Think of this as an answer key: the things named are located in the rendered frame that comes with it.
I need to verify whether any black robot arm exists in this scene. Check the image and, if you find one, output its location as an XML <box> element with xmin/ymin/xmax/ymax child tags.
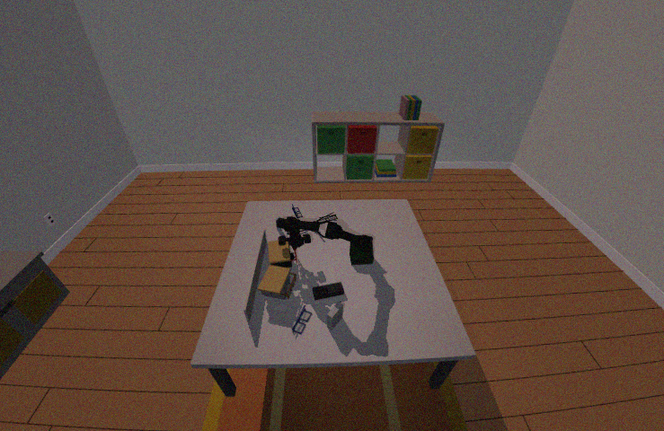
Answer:
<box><xmin>276</xmin><ymin>216</ymin><xmax>373</xmax><ymax>252</ymax></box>

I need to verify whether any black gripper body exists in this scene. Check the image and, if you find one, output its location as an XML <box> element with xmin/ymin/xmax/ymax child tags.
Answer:
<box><xmin>279</xmin><ymin>232</ymin><xmax>311</xmax><ymax>246</ymax></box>

